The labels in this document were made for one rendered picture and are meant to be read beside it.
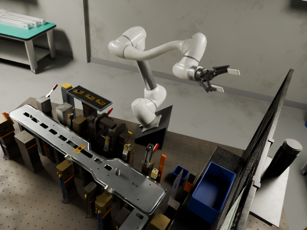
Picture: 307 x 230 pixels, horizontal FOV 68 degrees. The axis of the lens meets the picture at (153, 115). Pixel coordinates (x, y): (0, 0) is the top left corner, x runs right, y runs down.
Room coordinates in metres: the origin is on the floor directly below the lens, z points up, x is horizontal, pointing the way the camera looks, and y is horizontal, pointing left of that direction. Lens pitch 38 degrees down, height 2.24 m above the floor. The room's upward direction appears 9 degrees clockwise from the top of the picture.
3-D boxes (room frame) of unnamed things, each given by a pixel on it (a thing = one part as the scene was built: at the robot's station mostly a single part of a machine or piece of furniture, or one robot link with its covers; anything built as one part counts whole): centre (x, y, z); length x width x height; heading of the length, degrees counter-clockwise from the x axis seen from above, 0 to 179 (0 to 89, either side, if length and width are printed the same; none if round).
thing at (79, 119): (1.28, 0.54, 0.89); 0.12 x 0.08 x 0.38; 153
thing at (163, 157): (0.93, -0.10, 0.95); 0.03 x 0.01 x 0.50; 63
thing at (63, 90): (1.57, 0.76, 0.92); 0.08 x 0.08 x 0.44; 63
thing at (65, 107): (1.36, 0.69, 0.90); 0.13 x 0.08 x 0.41; 153
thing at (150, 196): (1.06, 0.50, 1.00); 1.38 x 0.22 x 0.02; 63
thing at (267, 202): (0.65, -0.55, 1.46); 0.36 x 0.15 x 0.18; 153
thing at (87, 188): (0.77, 0.32, 0.84); 0.10 x 0.05 x 0.29; 153
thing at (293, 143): (0.74, -0.61, 1.52); 0.07 x 0.07 x 0.18
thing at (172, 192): (0.71, -0.17, 1.17); 0.12 x 0.01 x 0.34; 153
